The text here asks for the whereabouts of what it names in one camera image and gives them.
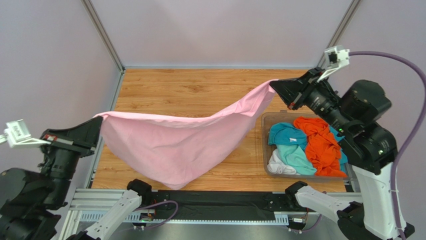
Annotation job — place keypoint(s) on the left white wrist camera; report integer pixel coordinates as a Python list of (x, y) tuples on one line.
[(17, 136)]

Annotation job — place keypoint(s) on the white t shirt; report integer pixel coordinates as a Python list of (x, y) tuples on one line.
[(276, 165)]

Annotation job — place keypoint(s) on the pink t shirt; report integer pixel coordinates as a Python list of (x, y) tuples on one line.
[(177, 150)]

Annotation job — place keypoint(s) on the clear plastic bin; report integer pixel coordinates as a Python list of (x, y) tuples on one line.
[(285, 120)]

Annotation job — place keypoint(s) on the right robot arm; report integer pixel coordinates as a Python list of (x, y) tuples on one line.
[(371, 151)]

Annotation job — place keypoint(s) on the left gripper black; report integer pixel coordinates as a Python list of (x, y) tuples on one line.
[(82, 137)]

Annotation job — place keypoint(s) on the orange t shirt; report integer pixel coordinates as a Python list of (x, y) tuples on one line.
[(322, 149)]

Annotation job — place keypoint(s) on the teal t shirt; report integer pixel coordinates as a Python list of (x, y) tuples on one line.
[(278, 135)]

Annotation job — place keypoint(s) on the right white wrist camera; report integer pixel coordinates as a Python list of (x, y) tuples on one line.
[(336, 58)]

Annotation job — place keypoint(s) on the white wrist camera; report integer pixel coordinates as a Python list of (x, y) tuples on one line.
[(336, 58), (17, 136)]

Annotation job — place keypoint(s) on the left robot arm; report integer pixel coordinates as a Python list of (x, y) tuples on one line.
[(28, 198)]

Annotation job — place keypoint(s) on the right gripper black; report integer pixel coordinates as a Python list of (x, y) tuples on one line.
[(302, 90)]

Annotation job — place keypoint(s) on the aluminium frame rail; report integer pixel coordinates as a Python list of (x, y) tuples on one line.
[(115, 214)]

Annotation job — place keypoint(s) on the mint green t shirt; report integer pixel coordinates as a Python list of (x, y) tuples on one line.
[(295, 157)]

